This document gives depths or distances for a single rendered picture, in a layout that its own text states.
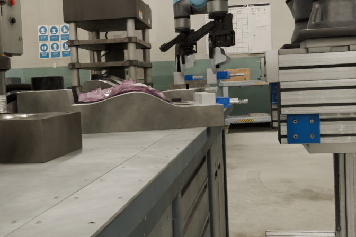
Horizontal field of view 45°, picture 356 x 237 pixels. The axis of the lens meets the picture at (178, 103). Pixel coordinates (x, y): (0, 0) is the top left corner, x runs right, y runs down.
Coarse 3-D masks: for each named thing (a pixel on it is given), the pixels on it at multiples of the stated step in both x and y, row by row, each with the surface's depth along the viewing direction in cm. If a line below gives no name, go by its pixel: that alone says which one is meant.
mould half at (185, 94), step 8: (96, 80) 144; (104, 80) 146; (88, 88) 145; (104, 88) 144; (192, 88) 151; (200, 88) 151; (168, 96) 140; (176, 96) 139; (184, 96) 139; (192, 96) 138
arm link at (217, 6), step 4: (216, 0) 151; (220, 0) 151; (224, 0) 151; (208, 4) 153; (212, 4) 151; (216, 4) 151; (220, 4) 151; (224, 4) 151; (208, 8) 153; (212, 8) 151; (216, 8) 151; (220, 8) 151; (224, 8) 151; (208, 12) 153; (212, 12) 152; (216, 12) 151; (220, 12) 151; (224, 12) 152
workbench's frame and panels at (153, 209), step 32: (224, 128) 219; (192, 160) 116; (224, 160) 220; (160, 192) 58; (192, 192) 122; (224, 192) 220; (128, 224) 44; (160, 224) 83; (192, 224) 120; (224, 224) 213
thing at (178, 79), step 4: (176, 72) 191; (180, 72) 192; (176, 76) 192; (180, 76) 192; (184, 76) 193; (188, 76) 193; (192, 76) 194; (196, 76) 196; (200, 76) 197; (176, 80) 192; (180, 80) 192; (184, 80) 193; (188, 80) 194
